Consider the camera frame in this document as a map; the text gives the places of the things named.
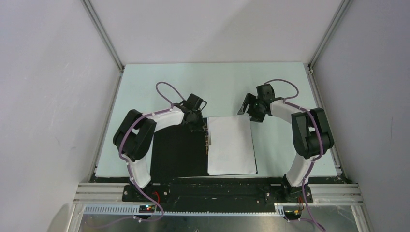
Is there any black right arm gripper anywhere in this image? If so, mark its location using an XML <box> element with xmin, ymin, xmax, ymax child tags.
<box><xmin>237</xmin><ymin>93</ymin><xmax>265</xmax><ymax>123</ymax></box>

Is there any metal folder clip mechanism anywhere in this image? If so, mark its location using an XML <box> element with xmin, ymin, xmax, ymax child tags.
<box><xmin>205</xmin><ymin>128</ymin><xmax>212</xmax><ymax>155</ymax></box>

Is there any black folder with beige cover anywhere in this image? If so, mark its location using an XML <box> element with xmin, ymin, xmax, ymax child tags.
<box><xmin>149</xmin><ymin>117</ymin><xmax>259</xmax><ymax>184</ymax></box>

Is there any white paper sheet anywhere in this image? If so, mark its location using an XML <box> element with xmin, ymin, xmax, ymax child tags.
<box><xmin>207</xmin><ymin>116</ymin><xmax>257</xmax><ymax>176</ymax></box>

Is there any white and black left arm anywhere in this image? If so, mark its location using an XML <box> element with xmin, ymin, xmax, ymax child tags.
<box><xmin>113</xmin><ymin>94</ymin><xmax>258</xmax><ymax>201</ymax></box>

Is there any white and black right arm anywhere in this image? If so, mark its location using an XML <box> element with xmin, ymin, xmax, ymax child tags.
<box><xmin>240</xmin><ymin>82</ymin><xmax>334</xmax><ymax>202</ymax></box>

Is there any right controller board with LEDs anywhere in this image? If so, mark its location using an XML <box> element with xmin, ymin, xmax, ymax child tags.
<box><xmin>284</xmin><ymin>208</ymin><xmax>304</xmax><ymax>220</ymax></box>

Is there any controller board with leds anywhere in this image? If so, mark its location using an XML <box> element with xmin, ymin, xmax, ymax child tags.
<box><xmin>284</xmin><ymin>208</ymin><xmax>304</xmax><ymax>220</ymax></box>
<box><xmin>138</xmin><ymin>204</ymin><xmax>156</xmax><ymax>214</ymax></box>

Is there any left controller board with LEDs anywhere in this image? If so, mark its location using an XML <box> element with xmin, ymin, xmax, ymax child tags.
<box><xmin>138</xmin><ymin>204</ymin><xmax>156</xmax><ymax>214</ymax></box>

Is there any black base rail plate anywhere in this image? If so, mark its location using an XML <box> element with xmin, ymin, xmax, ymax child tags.
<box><xmin>122</xmin><ymin>177</ymin><xmax>313</xmax><ymax>213</ymax></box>

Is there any left aluminium frame post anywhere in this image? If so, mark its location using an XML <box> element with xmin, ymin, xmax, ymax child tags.
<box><xmin>80</xmin><ymin>0</ymin><xmax>125</xmax><ymax>73</ymax></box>

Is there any aluminium frame post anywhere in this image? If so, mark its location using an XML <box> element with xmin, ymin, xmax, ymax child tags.
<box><xmin>80</xmin><ymin>0</ymin><xmax>125</xmax><ymax>73</ymax></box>
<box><xmin>308</xmin><ymin>0</ymin><xmax>353</xmax><ymax>70</ymax></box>

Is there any aluminium front profile rail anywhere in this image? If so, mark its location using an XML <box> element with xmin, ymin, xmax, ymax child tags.
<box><xmin>73</xmin><ymin>183</ymin><xmax>365</xmax><ymax>206</ymax></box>

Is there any right aluminium frame post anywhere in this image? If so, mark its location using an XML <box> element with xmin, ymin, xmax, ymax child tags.
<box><xmin>308</xmin><ymin>0</ymin><xmax>353</xmax><ymax>70</ymax></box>

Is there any white slotted cable duct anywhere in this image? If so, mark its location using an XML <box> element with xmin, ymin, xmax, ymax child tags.
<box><xmin>83</xmin><ymin>204</ymin><xmax>284</xmax><ymax>217</ymax></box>

